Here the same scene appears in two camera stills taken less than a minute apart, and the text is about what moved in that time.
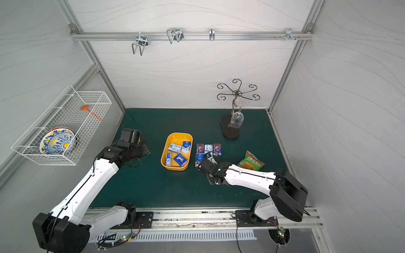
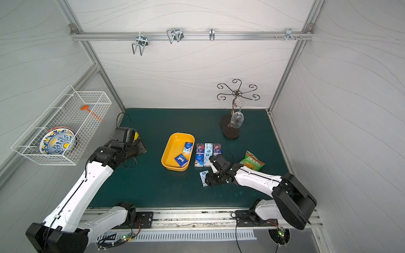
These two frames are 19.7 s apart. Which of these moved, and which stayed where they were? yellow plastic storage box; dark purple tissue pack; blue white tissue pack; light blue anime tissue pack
Moved: light blue anime tissue pack
Stayed: dark purple tissue pack; blue white tissue pack; yellow plastic storage box
